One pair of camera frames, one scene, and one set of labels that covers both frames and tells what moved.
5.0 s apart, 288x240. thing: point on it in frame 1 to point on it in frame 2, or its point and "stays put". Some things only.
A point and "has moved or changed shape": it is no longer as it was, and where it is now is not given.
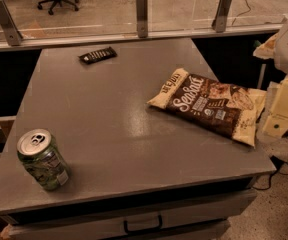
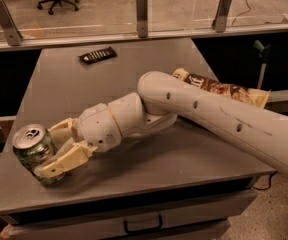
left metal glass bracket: x=12 y=33 stays put
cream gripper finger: x=287 y=104 to x=73 y=156
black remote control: x=98 y=55 stays put
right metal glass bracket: x=219 y=23 stays put
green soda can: x=43 y=159 has moved or changed shape
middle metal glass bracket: x=142 y=14 stays put
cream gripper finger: x=267 y=49 to x=63 y=130
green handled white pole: x=263 y=70 stays put
